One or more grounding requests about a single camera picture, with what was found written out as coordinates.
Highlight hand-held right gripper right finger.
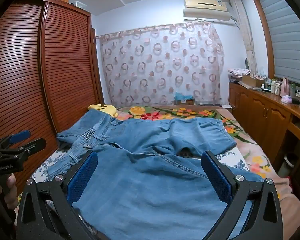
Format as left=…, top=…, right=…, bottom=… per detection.
left=201, top=150, right=283, bottom=240

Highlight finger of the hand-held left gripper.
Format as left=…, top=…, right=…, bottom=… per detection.
left=0, top=130, right=31, bottom=147
left=4, top=138, right=47, bottom=160

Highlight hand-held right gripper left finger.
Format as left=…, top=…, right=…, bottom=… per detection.
left=16, top=150, right=100, bottom=240

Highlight light blue denim jeans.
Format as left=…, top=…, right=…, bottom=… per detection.
left=47, top=144, right=265, bottom=240

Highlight blue jeans with leather patch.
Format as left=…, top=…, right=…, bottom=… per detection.
left=56, top=110, right=237, bottom=160

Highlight person's left hand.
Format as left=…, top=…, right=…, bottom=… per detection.
left=0, top=174, right=18, bottom=212

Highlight white blue floral bedsheet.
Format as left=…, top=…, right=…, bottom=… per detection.
left=30, top=146, right=252, bottom=240

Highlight colourful flower blanket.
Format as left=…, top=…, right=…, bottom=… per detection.
left=115, top=105, right=300, bottom=233

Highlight yellow plush toy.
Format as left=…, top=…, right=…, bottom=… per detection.
left=87, top=103, right=118, bottom=117

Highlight white bucket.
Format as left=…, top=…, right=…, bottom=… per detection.
left=284, top=154, right=298, bottom=168

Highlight wooden sideboard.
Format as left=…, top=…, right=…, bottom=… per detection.
left=229, top=81, right=300, bottom=180

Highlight wooden louvered wardrobe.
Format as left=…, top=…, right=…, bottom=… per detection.
left=0, top=0, right=105, bottom=198

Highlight cardboard box with blue bag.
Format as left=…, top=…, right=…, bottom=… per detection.
left=174, top=92, right=195, bottom=105

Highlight open cardboard box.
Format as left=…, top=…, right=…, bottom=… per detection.
left=241, top=74, right=265, bottom=88

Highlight folded floral cloth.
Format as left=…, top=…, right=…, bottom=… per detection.
left=227, top=68, right=251, bottom=81

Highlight row of cosmetic bottles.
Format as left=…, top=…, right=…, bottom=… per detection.
left=261, top=77, right=283, bottom=96

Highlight pink plastic holder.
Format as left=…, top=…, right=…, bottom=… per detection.
left=281, top=77, right=293, bottom=105

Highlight tied beige curtain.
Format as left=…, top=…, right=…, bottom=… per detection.
left=229, top=0, right=258, bottom=73

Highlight grey window blind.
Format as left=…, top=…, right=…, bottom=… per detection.
left=255, top=0, right=300, bottom=87

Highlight ring patterned sheer curtain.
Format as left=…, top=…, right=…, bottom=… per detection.
left=96, top=22, right=225, bottom=108

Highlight wall air conditioner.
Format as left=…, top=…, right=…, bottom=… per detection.
left=183, top=0, right=231, bottom=22

